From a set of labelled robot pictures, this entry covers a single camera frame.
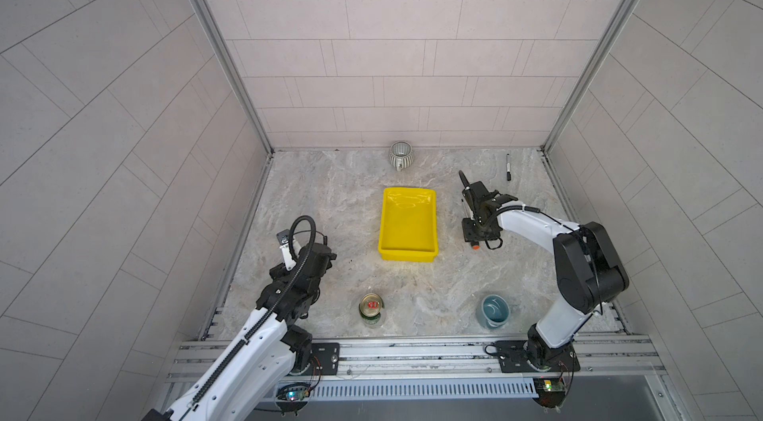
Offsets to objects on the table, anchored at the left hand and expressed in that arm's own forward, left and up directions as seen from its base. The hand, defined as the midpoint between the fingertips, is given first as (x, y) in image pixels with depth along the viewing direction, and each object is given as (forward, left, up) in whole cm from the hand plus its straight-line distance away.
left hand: (310, 252), depth 82 cm
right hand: (+10, -48, -6) cm, 49 cm away
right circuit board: (-31, -60, -7) cm, 68 cm away
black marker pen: (+34, -66, -5) cm, 74 cm away
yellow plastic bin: (+10, -28, -6) cm, 30 cm away
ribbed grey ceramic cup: (+38, -25, 0) cm, 45 cm away
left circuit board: (-32, -1, -5) cm, 33 cm away
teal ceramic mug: (-14, -50, -5) cm, 52 cm away
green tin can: (-15, -18, +3) cm, 24 cm away
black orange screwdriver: (+5, -48, -5) cm, 48 cm away
